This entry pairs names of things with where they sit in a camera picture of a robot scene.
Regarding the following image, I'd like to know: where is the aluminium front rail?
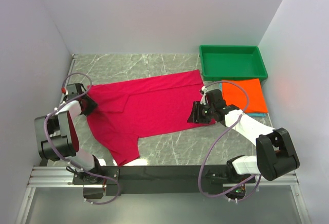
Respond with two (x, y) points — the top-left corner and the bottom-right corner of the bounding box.
(27, 166), (299, 188)

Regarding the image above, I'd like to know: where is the folded orange t shirt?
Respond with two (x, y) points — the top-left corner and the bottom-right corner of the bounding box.
(222, 79), (268, 114)

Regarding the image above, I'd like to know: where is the folded light blue t shirt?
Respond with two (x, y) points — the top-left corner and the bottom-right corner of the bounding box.
(218, 83), (266, 118)

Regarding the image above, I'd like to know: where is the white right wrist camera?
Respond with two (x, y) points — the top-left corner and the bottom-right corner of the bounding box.
(200, 86), (207, 105)

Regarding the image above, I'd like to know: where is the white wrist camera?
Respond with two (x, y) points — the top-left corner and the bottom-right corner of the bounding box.
(61, 87), (67, 101)
(200, 86), (207, 105)

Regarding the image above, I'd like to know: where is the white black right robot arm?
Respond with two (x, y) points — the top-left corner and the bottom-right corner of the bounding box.
(188, 87), (300, 181)

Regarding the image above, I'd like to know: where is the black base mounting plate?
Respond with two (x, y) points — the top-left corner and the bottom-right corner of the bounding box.
(72, 165), (250, 196)

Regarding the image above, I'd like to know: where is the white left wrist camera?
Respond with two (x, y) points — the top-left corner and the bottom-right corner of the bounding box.
(61, 87), (67, 101)

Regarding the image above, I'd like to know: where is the green plastic bin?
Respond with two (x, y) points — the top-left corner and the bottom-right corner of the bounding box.
(199, 45), (268, 81)

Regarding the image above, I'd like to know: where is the crimson red t shirt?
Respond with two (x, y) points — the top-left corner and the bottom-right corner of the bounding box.
(87, 70), (204, 166)

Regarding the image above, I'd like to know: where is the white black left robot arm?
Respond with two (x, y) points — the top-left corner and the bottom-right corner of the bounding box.
(34, 83), (106, 184)

